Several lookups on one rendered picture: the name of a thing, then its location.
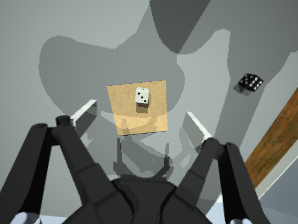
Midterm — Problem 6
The black die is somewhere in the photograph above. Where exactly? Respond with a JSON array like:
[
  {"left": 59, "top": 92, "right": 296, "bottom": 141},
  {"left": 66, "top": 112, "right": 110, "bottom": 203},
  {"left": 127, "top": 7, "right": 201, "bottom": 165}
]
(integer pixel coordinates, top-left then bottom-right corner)
[{"left": 239, "top": 73, "right": 264, "bottom": 92}]

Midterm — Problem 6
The white die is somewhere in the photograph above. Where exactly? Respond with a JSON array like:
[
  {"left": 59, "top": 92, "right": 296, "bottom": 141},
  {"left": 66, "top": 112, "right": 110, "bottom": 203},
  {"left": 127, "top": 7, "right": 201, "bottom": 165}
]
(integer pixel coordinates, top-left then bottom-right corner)
[{"left": 135, "top": 87, "right": 150, "bottom": 104}]

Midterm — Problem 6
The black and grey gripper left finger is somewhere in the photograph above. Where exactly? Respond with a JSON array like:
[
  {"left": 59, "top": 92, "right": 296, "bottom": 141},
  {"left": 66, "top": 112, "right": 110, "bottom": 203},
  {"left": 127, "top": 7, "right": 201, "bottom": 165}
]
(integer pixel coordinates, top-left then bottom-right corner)
[{"left": 0, "top": 99, "right": 132, "bottom": 224}]

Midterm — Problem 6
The tan rectangular mat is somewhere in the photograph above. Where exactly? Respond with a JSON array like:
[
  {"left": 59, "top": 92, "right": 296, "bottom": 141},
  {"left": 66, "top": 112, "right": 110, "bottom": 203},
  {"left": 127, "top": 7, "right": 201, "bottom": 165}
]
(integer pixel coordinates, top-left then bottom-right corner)
[{"left": 107, "top": 80, "right": 167, "bottom": 136}]

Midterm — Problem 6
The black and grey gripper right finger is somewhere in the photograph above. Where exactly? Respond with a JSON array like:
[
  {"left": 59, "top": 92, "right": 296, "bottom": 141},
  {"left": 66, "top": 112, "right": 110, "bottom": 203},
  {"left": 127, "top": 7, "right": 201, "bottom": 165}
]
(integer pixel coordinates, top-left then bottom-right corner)
[{"left": 159, "top": 112, "right": 271, "bottom": 224}]

